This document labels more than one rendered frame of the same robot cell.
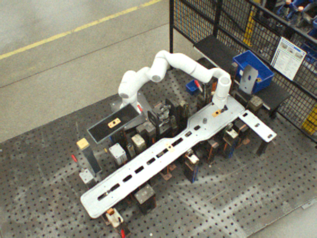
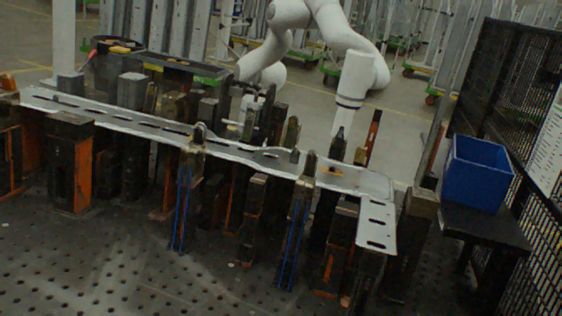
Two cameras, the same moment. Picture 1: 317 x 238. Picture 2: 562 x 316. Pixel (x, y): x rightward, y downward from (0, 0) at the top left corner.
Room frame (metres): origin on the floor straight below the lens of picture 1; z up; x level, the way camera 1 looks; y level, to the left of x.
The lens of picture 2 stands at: (0.09, -1.25, 1.54)
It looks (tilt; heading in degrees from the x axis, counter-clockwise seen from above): 21 degrees down; 41
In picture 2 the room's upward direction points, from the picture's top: 11 degrees clockwise
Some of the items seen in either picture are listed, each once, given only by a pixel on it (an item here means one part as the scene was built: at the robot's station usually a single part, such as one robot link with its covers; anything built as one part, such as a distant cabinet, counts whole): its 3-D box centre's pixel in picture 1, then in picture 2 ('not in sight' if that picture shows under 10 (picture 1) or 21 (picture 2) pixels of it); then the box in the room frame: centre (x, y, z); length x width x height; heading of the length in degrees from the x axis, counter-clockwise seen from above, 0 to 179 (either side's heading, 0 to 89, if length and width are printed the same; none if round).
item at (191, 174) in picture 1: (191, 167); (187, 196); (0.86, -0.25, 0.87); 0.12 x 0.09 x 0.35; 32
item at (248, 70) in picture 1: (247, 83); (430, 143); (1.35, -0.73, 1.17); 0.12 x 0.01 x 0.34; 32
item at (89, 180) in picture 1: (91, 185); (70, 117); (0.80, 0.48, 0.88); 0.11 x 0.10 x 0.36; 32
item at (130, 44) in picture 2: not in sight; (116, 77); (2.18, 2.80, 0.36); 0.54 x 0.50 x 0.73; 21
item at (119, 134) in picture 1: (119, 138); (174, 117); (1.13, 0.27, 0.92); 0.10 x 0.08 x 0.45; 122
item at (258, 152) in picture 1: (263, 145); (360, 295); (0.98, -0.84, 0.84); 0.11 x 0.06 x 0.29; 32
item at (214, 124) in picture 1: (168, 149); (190, 137); (0.96, -0.09, 1.00); 1.38 x 0.22 x 0.02; 122
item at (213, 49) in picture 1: (238, 69); (460, 178); (1.62, -0.76, 1.02); 0.90 x 0.22 x 0.03; 32
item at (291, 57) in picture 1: (287, 58); (559, 134); (1.43, -1.02, 1.30); 0.23 x 0.02 x 0.31; 32
